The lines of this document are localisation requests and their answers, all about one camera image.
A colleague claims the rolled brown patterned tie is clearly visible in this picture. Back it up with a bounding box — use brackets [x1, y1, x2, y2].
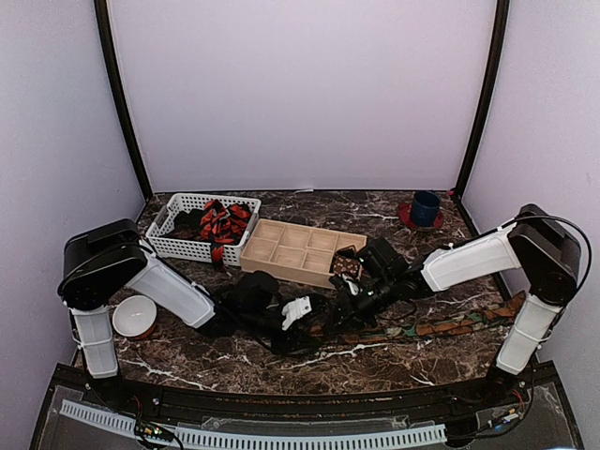
[331, 255, 361, 278]

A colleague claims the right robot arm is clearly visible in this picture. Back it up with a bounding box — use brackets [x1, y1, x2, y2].
[335, 203, 593, 407]

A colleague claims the dark tie in basket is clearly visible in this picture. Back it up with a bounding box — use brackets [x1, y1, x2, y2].
[168, 209, 203, 240]

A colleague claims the grey cable duct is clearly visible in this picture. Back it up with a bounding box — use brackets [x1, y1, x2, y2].
[59, 399, 447, 449]

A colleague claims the black front rail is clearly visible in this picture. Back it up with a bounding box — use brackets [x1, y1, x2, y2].
[55, 363, 559, 426]

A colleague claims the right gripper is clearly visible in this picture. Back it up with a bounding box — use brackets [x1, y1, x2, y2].
[323, 275, 398, 334]

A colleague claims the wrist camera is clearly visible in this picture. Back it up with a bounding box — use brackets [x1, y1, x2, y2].
[356, 237, 410, 282]
[226, 271, 280, 319]

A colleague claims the wooden compartment tray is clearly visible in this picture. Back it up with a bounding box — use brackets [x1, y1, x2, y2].
[240, 218, 368, 290]

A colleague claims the red black striped tie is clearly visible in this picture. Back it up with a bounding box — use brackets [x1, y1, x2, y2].
[200, 200, 252, 271]

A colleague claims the right black frame post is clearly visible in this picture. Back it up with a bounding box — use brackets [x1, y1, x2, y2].
[454, 0, 510, 199]

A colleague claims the white perforated basket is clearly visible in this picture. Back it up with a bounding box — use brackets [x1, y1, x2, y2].
[145, 193, 262, 270]

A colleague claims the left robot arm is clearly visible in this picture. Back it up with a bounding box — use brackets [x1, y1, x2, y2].
[57, 219, 322, 409]

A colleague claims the blue cup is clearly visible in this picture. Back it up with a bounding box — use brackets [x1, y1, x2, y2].
[410, 190, 441, 228]

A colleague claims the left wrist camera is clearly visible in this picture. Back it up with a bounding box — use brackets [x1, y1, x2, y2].
[226, 271, 280, 319]

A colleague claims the white orange bowl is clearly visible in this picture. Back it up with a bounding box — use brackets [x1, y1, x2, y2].
[112, 294, 158, 340]

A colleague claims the rolled dark tie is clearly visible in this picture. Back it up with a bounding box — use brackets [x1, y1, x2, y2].
[336, 245, 357, 259]

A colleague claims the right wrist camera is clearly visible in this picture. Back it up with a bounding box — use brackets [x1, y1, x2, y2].
[356, 237, 410, 282]

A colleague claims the red saucer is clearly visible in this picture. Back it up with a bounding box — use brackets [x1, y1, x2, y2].
[397, 202, 444, 231]

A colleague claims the black frame post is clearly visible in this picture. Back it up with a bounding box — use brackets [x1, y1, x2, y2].
[454, 0, 510, 199]
[93, 0, 154, 201]

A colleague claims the left black frame post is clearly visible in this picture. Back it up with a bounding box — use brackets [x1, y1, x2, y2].
[93, 0, 154, 201]

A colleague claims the brown green patterned tie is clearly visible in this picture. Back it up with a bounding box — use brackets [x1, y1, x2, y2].
[332, 291, 526, 345]

